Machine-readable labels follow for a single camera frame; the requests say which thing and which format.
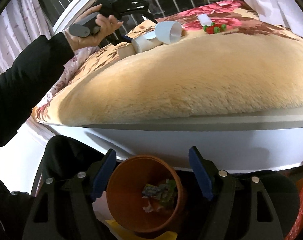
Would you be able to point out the left floral curtain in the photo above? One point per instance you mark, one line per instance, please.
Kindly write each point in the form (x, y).
(21, 22)

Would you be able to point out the red green toy car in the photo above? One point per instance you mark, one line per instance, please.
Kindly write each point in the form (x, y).
(214, 28)

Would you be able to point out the white right curtain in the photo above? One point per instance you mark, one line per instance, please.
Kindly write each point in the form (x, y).
(286, 13)

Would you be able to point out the black sleeved left forearm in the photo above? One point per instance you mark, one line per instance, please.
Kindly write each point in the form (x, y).
(31, 76)

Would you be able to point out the white towel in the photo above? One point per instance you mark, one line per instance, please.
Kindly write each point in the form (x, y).
(204, 20)

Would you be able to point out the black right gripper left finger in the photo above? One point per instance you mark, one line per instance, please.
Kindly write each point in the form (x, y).
(63, 208)

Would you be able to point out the person left hand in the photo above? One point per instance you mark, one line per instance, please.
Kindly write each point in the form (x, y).
(107, 26)

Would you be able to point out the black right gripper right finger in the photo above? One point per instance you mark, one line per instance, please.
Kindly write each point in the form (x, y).
(238, 208)

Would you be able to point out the floral plush blanket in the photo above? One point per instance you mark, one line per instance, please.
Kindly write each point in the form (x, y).
(251, 67)

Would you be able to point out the floral folded quilt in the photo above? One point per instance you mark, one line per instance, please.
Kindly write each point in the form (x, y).
(70, 68)

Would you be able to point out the small white paper cup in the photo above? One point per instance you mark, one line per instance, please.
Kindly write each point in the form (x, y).
(142, 44)

